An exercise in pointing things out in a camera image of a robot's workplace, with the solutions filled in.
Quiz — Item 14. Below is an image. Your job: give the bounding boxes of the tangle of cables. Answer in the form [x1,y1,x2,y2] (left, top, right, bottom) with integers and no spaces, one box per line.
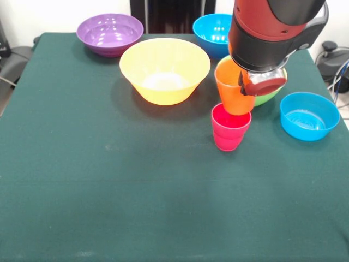
[327,61,349,107]

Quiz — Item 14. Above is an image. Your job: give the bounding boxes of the orange-red cup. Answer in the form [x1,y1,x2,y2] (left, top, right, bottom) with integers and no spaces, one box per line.
[214,58,256,116]

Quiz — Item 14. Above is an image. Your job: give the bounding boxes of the deep blue bowl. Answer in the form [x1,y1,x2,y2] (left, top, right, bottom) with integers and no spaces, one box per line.
[192,14,234,59]

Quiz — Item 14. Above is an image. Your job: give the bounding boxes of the shallow blue bowl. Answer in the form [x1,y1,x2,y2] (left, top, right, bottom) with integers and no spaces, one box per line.
[280,91,341,142]

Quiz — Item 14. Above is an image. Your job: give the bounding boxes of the large orange bowl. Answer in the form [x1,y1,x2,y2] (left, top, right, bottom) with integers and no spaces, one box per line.
[119,38,212,106]

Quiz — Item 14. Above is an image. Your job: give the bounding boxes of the purple bowl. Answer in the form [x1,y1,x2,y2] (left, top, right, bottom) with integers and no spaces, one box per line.
[76,13,145,57]

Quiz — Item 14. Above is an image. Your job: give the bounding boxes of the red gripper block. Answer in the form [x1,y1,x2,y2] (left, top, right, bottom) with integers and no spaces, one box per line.
[237,68,287,97]

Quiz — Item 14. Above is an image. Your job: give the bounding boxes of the pink cup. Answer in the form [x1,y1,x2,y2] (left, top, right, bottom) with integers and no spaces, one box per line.
[210,102,252,152]

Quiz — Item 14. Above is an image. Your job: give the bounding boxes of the dark green tablecloth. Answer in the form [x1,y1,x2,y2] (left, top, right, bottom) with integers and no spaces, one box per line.
[0,32,349,262]

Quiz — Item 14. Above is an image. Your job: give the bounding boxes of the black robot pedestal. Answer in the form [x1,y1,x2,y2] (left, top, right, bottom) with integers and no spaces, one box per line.
[130,0,216,34]

